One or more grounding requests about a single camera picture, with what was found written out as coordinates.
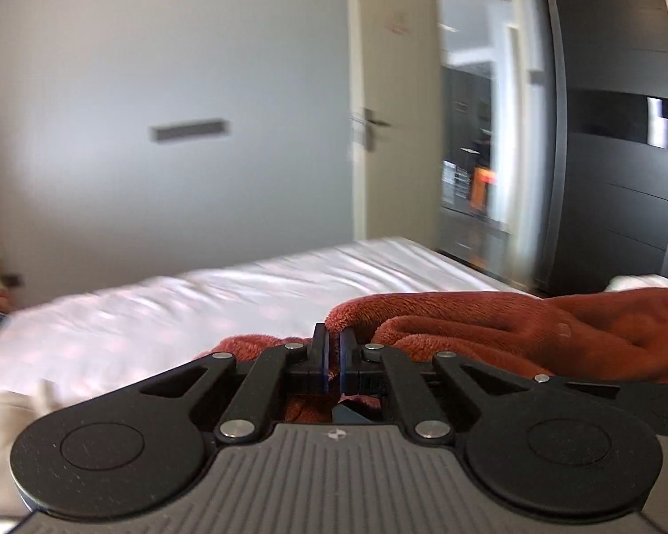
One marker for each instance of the grey wall-mounted strip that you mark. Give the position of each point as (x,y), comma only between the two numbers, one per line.
(189,130)

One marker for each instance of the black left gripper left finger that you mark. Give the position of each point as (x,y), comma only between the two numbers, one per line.
(124,453)

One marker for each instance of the dark grey wardrobe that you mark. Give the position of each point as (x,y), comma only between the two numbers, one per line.
(610,200)

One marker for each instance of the cream room door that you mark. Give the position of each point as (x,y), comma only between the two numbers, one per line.
(397,119)

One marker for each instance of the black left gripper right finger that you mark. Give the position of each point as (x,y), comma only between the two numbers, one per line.
(546,452)

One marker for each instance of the bed with white polka-dot cover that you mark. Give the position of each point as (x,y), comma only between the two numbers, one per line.
(89,344)

